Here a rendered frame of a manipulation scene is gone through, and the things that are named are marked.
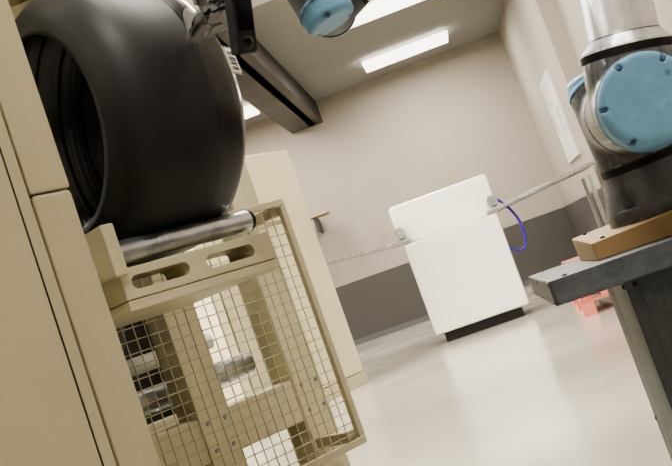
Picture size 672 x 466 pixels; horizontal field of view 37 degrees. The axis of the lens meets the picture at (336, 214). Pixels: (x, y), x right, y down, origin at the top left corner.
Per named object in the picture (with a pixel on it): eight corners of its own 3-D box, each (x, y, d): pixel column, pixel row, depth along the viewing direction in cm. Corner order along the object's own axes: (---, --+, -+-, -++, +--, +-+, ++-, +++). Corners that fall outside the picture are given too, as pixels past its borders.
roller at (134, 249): (114, 258, 182) (102, 239, 184) (106, 273, 185) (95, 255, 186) (260, 220, 206) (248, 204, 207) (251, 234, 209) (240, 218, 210)
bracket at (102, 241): (116, 277, 178) (99, 225, 179) (26, 323, 207) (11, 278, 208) (132, 272, 180) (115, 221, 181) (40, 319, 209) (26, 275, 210)
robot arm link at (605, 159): (672, 142, 185) (635, 55, 186) (693, 137, 168) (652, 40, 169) (594, 174, 187) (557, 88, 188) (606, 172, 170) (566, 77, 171)
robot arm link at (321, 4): (361, 16, 174) (324, -44, 175) (354, 3, 163) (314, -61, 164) (316, 45, 175) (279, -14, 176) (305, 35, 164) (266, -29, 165)
